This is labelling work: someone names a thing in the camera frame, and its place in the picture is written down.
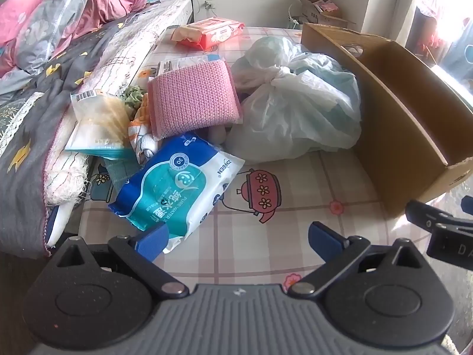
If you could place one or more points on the teal cloth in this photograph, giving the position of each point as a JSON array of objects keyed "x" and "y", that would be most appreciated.
[{"x": 119, "y": 172}]

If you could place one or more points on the orange striped towel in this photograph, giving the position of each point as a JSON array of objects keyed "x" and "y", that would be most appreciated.
[{"x": 142, "y": 137}]

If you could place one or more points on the dark grey floral blanket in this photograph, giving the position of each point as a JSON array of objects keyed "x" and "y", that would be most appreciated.
[{"x": 33, "y": 129}]

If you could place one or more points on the green patterned cloth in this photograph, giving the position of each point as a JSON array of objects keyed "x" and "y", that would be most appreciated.
[{"x": 133, "y": 95}]

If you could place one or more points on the wall socket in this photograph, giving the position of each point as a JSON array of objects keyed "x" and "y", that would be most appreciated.
[{"x": 210, "y": 4}]

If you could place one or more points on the small cardboard box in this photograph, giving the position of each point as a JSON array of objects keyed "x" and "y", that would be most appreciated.
[{"x": 325, "y": 14}]

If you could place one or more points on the blue and white box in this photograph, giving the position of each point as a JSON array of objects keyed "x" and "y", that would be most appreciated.
[{"x": 184, "y": 63}]

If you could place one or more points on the pink and grey quilt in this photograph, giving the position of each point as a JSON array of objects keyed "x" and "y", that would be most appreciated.
[{"x": 74, "y": 11}]

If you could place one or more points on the white plastic bag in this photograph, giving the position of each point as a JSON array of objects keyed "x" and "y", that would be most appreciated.
[{"x": 295, "y": 107}]

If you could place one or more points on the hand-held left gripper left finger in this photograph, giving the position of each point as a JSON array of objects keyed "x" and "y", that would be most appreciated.
[{"x": 152, "y": 238}]

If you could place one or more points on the red tissue packet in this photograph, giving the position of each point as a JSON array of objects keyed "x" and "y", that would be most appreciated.
[{"x": 211, "y": 31}]

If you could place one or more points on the pink knitted sponge pack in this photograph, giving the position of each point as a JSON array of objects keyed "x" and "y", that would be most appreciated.
[{"x": 196, "y": 98}]

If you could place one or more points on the clear packet of yellow cloths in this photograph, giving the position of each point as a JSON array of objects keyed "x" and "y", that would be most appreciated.
[{"x": 96, "y": 122}]

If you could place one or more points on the large cardboard box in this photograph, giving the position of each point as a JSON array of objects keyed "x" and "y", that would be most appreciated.
[{"x": 391, "y": 118}]

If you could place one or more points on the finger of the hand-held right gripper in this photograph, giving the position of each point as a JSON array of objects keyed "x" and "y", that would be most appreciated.
[{"x": 425, "y": 214}]

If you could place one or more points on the blue wet wipes pack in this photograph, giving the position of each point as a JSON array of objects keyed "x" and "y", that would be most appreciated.
[{"x": 177, "y": 188}]

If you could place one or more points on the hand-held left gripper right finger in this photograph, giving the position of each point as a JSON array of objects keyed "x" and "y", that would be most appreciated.
[{"x": 325, "y": 239}]

